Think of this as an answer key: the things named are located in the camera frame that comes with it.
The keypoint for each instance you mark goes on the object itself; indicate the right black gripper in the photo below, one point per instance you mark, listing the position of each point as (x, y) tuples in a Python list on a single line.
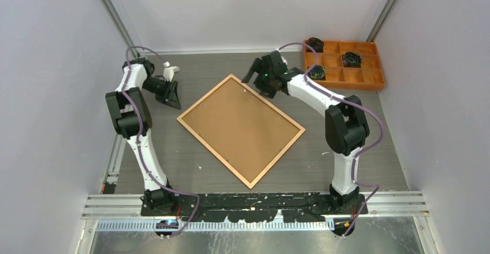
[(267, 92)]

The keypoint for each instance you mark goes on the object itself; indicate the orange compartment tray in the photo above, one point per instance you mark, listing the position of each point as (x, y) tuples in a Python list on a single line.
[(344, 64)]

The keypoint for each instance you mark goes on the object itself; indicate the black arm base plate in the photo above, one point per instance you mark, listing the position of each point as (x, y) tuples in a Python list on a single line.
[(253, 207)]

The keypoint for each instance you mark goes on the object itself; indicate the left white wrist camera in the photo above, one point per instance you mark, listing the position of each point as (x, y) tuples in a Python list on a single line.
[(169, 71)]

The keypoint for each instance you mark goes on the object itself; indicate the brown cardboard backing board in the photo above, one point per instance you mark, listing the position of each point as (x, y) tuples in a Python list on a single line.
[(241, 130)]

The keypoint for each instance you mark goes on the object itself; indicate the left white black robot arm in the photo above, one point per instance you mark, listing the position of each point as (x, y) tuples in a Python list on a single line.
[(132, 120)]

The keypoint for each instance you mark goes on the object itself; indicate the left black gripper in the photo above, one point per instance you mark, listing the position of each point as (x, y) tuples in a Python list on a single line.
[(170, 97)]

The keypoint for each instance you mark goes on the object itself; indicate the aluminium rail front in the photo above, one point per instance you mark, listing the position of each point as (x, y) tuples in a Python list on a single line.
[(382, 204)]

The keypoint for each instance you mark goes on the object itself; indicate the orange wooden picture frame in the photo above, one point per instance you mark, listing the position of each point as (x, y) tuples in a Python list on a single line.
[(252, 185)]

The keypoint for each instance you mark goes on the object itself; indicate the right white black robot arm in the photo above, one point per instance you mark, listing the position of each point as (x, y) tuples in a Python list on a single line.
[(346, 127)]

